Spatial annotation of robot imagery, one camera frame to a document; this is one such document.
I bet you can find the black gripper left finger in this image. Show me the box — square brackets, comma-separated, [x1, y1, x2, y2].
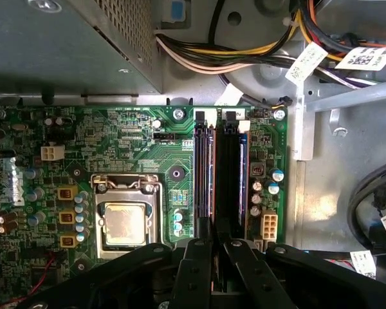
[15, 217, 213, 309]

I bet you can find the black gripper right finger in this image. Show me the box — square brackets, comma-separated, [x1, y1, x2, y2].
[216, 218, 386, 309]

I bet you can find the dark RAM stick with label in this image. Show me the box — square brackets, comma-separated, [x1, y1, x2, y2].
[207, 127, 228, 292]

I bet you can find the black RAM slot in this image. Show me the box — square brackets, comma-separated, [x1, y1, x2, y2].
[194, 111, 207, 239]
[224, 111, 241, 239]

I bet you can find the installed RAM stick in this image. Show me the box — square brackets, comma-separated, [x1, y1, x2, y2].
[225, 124, 250, 226]

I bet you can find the white eight-pin power connector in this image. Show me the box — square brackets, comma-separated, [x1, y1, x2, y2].
[261, 210, 280, 241]

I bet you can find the metal CPU socket cover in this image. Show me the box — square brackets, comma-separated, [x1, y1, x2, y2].
[94, 180, 164, 260]

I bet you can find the silver CPU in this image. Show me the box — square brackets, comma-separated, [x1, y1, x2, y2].
[104, 201, 148, 246]

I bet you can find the yellow square inductor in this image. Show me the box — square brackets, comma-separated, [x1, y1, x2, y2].
[57, 185, 78, 201]
[60, 234, 81, 248]
[58, 211, 80, 225]

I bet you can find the green motherboard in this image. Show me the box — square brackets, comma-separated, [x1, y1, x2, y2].
[0, 104, 290, 309]

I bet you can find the white four-pin power connector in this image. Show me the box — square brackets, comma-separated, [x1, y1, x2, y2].
[40, 144, 66, 162]

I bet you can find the white label with QR code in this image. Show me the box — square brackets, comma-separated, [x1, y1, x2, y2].
[335, 46, 386, 72]

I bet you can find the blue plastic tab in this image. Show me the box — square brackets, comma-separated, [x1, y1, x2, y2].
[172, 0, 186, 21]

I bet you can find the grey power supply unit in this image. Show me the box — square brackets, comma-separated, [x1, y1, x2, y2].
[0, 0, 164, 97]

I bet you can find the thick black cable bundle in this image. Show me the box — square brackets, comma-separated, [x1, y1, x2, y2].
[346, 159, 386, 286]

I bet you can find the yellow black PSU wire bundle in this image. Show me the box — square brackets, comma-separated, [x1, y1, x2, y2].
[154, 0, 313, 77]

